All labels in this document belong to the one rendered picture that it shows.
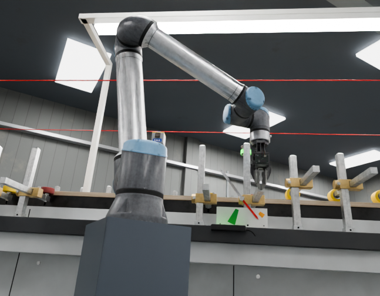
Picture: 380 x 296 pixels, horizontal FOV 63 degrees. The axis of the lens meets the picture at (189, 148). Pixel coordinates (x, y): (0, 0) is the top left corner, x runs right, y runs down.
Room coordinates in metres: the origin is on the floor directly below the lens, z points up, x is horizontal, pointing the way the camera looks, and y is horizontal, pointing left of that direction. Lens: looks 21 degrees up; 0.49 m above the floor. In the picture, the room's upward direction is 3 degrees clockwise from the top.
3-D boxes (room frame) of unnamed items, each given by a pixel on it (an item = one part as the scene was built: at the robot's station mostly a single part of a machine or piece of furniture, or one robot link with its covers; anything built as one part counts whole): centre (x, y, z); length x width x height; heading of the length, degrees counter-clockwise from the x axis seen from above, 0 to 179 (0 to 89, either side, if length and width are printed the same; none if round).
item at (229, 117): (1.26, -0.21, 1.15); 0.12 x 0.12 x 0.09; 17
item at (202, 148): (1.66, -0.07, 0.91); 0.03 x 0.03 x 0.48; 84
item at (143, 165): (0.99, 0.15, 0.79); 0.17 x 0.15 x 0.18; 17
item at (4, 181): (1.72, 0.89, 0.84); 0.43 x 0.03 x 0.04; 174
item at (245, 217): (1.62, -0.29, 0.75); 0.26 x 0.01 x 0.10; 84
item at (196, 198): (1.66, -0.10, 0.84); 0.13 x 0.06 x 0.05; 84
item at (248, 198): (1.64, -0.34, 0.84); 0.13 x 0.06 x 0.05; 84
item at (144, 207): (0.98, 0.15, 0.65); 0.19 x 0.19 x 0.10
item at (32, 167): (1.77, 0.92, 0.88); 0.03 x 0.03 x 0.48; 84
